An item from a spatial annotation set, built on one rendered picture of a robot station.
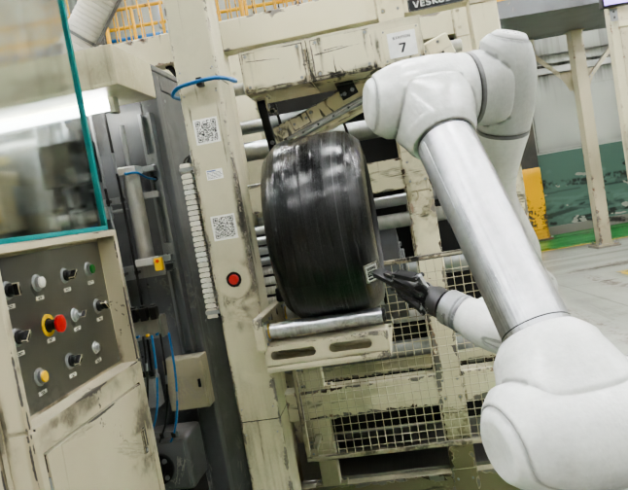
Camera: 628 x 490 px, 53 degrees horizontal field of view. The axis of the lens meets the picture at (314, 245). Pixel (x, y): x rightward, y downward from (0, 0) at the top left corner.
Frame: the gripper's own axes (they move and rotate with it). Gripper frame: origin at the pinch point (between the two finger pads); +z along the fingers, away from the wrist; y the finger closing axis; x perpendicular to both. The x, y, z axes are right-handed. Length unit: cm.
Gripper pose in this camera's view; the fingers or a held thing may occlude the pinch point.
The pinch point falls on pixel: (385, 276)
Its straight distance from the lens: 168.9
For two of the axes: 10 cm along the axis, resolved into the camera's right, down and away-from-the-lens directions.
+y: 2.1, 8.1, 5.5
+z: -6.4, -3.1, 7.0
